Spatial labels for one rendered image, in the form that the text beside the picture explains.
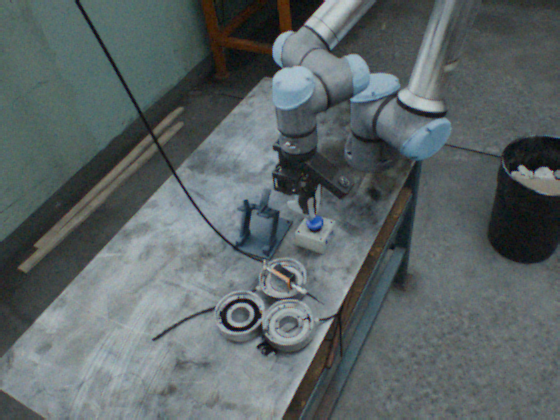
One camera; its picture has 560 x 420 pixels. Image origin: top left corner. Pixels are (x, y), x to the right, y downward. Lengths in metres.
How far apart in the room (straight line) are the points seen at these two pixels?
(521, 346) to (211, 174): 1.28
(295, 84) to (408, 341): 1.29
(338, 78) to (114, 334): 0.70
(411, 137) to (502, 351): 1.07
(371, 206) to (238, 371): 0.52
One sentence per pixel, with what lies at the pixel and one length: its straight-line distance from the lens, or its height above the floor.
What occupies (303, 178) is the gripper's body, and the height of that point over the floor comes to 1.02.
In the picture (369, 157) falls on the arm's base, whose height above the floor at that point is 0.84.
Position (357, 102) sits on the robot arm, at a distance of 1.24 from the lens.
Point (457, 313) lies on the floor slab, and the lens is 2.04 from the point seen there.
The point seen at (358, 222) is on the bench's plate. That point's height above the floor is 0.80.
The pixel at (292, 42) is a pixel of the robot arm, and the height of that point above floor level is 1.22.
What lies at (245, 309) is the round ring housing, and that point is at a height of 0.82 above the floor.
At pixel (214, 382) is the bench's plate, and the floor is 0.80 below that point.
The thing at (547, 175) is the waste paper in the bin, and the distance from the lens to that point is 2.17.
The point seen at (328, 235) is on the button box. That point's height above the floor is 0.84.
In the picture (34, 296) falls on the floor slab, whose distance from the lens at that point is 2.45.
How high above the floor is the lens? 1.70
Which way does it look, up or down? 47 degrees down
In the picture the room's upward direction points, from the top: 9 degrees counter-clockwise
